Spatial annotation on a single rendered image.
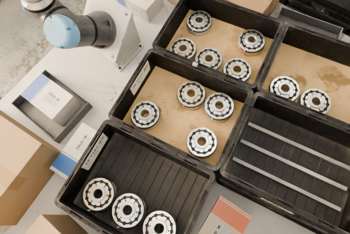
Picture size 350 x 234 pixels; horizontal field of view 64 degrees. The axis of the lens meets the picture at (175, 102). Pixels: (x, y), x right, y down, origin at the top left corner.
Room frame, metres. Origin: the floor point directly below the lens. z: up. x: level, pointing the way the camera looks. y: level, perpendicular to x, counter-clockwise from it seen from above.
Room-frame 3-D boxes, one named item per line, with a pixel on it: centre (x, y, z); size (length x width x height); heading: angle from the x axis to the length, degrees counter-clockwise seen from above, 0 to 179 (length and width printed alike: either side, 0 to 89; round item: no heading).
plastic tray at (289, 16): (0.62, -0.59, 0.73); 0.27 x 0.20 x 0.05; 51
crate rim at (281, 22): (0.59, -0.20, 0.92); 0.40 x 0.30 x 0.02; 52
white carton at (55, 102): (0.56, 0.50, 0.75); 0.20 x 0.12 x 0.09; 43
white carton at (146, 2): (0.99, 0.07, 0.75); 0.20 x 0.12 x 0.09; 44
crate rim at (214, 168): (0.35, -0.02, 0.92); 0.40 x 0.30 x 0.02; 52
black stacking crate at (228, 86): (0.35, -0.02, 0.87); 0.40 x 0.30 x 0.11; 52
